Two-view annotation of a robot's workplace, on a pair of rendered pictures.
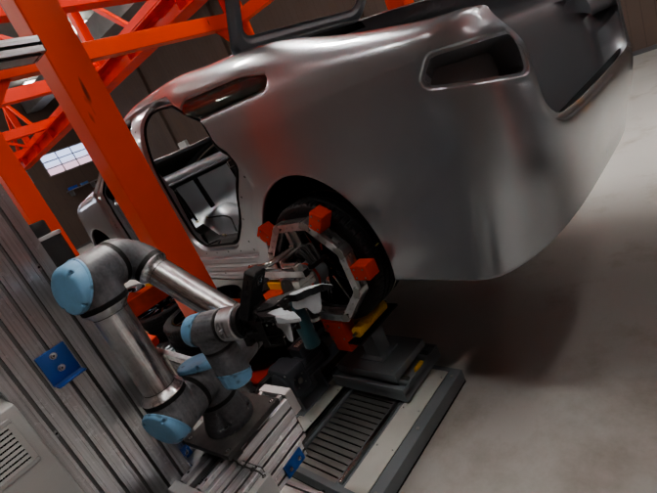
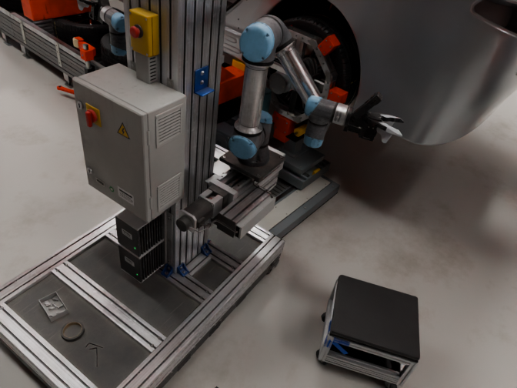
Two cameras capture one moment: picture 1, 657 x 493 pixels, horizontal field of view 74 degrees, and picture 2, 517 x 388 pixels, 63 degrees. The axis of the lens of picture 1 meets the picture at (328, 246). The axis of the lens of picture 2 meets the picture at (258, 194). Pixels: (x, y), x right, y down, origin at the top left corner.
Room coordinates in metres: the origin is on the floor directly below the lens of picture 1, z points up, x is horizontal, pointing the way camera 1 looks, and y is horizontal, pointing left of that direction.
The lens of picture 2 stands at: (-0.40, 0.86, 1.93)
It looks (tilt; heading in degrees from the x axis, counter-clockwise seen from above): 40 degrees down; 345
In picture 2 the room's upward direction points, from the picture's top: 10 degrees clockwise
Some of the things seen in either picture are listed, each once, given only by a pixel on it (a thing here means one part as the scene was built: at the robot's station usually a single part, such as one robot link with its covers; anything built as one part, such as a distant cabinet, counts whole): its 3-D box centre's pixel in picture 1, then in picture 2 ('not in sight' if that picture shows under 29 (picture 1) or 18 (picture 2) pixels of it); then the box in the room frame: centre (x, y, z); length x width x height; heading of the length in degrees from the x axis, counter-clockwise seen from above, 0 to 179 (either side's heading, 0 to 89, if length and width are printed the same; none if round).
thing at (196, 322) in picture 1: (208, 329); (320, 108); (0.91, 0.32, 1.21); 0.11 x 0.08 x 0.09; 61
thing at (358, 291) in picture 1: (315, 271); (294, 76); (1.98, 0.11, 0.85); 0.54 x 0.07 x 0.54; 41
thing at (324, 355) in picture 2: not in sight; (366, 333); (0.60, -0.08, 0.17); 0.43 x 0.36 x 0.34; 66
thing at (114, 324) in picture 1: (136, 349); (253, 94); (1.04, 0.55, 1.19); 0.15 x 0.12 x 0.55; 151
